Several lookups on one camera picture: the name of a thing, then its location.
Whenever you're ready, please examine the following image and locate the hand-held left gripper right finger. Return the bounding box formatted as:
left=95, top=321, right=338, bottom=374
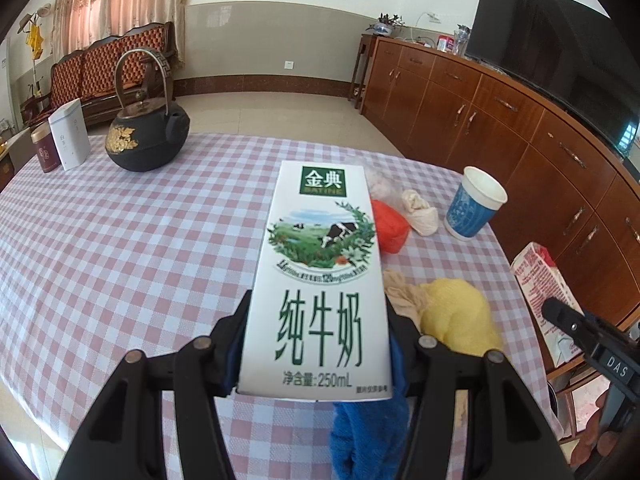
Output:
left=384, top=280, right=576, bottom=480

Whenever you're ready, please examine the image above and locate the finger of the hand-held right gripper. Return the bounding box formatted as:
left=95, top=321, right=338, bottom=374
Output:
left=542, top=297, right=601, bottom=348

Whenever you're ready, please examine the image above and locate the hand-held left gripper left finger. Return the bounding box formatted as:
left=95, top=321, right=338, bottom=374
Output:
left=54, top=289, right=251, bottom=480

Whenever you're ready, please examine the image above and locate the red white cardboard box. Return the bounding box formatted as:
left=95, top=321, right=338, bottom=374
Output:
left=510, top=241, right=586, bottom=376

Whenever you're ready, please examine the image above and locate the white milk carton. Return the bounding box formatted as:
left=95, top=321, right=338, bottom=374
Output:
left=236, top=160, right=393, bottom=403

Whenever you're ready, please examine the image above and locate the beige crumpled stocking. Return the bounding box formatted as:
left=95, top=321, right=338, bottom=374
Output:
left=384, top=269, right=431, bottom=333

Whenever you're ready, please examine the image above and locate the yellow crumpled cloth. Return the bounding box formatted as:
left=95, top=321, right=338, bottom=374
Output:
left=417, top=277, right=503, bottom=356

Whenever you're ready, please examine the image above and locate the blue cloth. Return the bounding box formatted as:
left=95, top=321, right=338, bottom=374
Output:
left=327, top=395, right=413, bottom=480

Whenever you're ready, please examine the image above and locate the pink checked tablecloth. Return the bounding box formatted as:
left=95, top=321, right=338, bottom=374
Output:
left=0, top=132, right=566, bottom=480

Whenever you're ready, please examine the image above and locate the red plastic bag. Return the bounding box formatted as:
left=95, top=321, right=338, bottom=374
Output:
left=371, top=199, right=412, bottom=256

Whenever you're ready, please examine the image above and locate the white crumpled plastic bag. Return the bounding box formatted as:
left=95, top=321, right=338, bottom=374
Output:
left=400, top=189, right=440, bottom=237

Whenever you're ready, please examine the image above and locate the blue white paper cup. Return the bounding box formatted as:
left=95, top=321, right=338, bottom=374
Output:
left=445, top=166, right=509, bottom=241

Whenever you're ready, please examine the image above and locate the clear plastic bag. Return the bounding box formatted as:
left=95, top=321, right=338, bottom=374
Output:
left=364, top=162, right=408, bottom=206

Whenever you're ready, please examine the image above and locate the wooden sideboard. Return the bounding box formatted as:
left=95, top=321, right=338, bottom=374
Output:
left=361, top=34, right=640, bottom=326

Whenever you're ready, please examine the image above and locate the black cast iron teapot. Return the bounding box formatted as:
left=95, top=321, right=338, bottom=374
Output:
left=104, top=47, right=191, bottom=173

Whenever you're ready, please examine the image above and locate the black television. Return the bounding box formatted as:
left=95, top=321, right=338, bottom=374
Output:
left=464, top=0, right=640, bottom=148

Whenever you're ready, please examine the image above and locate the white tin box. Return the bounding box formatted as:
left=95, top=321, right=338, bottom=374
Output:
left=48, top=99, right=92, bottom=171

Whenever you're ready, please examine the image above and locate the dark red canister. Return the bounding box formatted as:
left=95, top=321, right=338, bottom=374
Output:
left=30, top=125, right=63, bottom=175

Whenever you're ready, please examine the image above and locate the small wooden side table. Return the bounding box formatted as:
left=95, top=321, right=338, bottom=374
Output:
left=348, top=32, right=378, bottom=111

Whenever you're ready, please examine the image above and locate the wooden sofa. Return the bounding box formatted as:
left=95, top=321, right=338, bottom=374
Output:
left=20, top=21, right=180, bottom=128

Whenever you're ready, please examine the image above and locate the white desk lamp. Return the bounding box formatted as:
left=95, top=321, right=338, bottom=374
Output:
left=412, top=11, right=443, bottom=43

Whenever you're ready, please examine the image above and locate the potted plant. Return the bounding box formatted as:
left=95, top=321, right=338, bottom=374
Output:
left=367, top=12, right=405, bottom=36

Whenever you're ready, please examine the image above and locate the pink patterned curtain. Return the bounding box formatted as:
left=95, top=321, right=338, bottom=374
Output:
left=52, top=0, right=193, bottom=68

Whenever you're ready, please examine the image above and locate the straw hat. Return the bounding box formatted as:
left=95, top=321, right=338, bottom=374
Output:
left=17, top=2, right=53, bottom=36

